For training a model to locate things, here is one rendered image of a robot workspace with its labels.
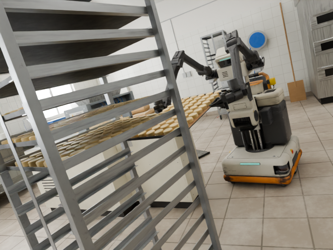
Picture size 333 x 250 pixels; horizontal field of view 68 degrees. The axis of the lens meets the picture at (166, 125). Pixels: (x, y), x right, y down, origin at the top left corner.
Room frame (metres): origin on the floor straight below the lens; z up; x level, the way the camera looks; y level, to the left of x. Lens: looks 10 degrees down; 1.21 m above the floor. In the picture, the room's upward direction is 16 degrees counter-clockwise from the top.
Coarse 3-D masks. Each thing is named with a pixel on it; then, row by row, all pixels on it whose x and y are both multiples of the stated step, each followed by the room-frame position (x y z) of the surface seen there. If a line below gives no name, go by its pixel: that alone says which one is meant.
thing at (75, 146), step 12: (120, 120) 1.31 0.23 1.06; (132, 120) 1.16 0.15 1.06; (144, 120) 1.05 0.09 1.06; (96, 132) 1.11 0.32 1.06; (108, 132) 1.01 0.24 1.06; (120, 132) 0.90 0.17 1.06; (60, 144) 1.04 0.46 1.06; (72, 144) 0.96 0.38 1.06; (84, 144) 0.87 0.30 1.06; (96, 144) 0.81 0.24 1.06; (36, 156) 0.93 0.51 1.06; (60, 156) 0.80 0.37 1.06
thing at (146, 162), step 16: (128, 144) 2.31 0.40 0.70; (144, 144) 2.22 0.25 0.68; (176, 144) 2.04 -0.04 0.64; (144, 160) 2.25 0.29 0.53; (160, 160) 2.15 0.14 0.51; (176, 160) 2.06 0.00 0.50; (128, 176) 2.38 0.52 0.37; (160, 176) 2.18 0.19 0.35; (192, 176) 2.14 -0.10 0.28; (176, 192) 2.11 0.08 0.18; (192, 192) 2.07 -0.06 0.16
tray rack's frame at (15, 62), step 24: (0, 0) 0.65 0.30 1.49; (0, 24) 0.63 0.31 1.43; (24, 72) 0.64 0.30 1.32; (24, 96) 0.63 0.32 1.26; (0, 120) 0.79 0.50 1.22; (48, 144) 0.63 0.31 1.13; (48, 168) 0.64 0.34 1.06; (72, 192) 0.64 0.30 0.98; (24, 216) 0.93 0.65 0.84; (72, 216) 0.63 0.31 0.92
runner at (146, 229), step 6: (192, 186) 1.09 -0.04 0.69; (180, 192) 1.02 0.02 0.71; (186, 192) 1.05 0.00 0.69; (174, 198) 0.98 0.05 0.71; (180, 198) 1.01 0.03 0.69; (168, 204) 0.95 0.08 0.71; (174, 204) 0.97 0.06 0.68; (162, 210) 0.92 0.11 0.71; (168, 210) 0.94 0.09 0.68; (156, 216) 0.88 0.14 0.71; (162, 216) 0.91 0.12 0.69; (150, 222) 0.86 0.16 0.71; (156, 222) 0.88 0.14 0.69; (144, 228) 0.83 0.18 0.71; (150, 228) 0.85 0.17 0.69; (138, 234) 0.80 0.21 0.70; (144, 234) 0.82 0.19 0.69; (132, 240) 0.78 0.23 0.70; (138, 240) 0.80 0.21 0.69; (126, 246) 0.76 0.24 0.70; (132, 246) 0.77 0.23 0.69
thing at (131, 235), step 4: (148, 216) 1.39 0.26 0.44; (144, 220) 1.36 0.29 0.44; (148, 220) 1.38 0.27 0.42; (140, 224) 1.33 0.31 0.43; (144, 224) 1.35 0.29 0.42; (136, 228) 1.30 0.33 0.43; (140, 228) 1.32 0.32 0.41; (132, 232) 1.27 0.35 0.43; (136, 232) 1.29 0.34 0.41; (128, 236) 1.25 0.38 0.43; (132, 236) 1.27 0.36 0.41; (124, 240) 1.23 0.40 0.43; (128, 240) 1.24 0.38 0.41; (120, 244) 1.20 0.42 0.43; (124, 244) 1.22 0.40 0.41; (116, 248) 1.18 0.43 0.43; (120, 248) 1.20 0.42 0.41
